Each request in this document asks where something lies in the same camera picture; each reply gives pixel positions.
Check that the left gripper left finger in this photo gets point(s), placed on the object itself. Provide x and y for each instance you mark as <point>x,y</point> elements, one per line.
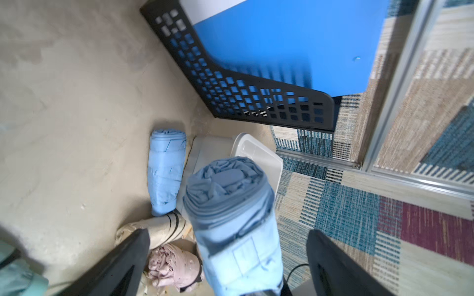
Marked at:
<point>118,273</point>

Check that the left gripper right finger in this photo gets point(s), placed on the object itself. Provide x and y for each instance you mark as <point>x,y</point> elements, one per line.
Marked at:
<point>334,273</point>

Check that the blue umbrella near box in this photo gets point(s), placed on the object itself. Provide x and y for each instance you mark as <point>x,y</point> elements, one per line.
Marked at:
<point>166,162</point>

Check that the black mesh file holder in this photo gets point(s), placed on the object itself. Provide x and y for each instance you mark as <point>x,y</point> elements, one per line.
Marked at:
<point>232,95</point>

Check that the beige umbrella black stripes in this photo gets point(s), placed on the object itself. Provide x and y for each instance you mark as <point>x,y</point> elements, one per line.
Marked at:
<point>162,230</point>

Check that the mint green umbrella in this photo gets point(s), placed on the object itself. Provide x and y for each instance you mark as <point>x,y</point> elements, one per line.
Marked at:
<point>17,278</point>

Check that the blue clip file folder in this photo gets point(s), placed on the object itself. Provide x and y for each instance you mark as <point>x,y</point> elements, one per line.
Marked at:
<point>328,46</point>

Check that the light blue umbrella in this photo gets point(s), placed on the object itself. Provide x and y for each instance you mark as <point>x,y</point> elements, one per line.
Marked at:
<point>230,204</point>

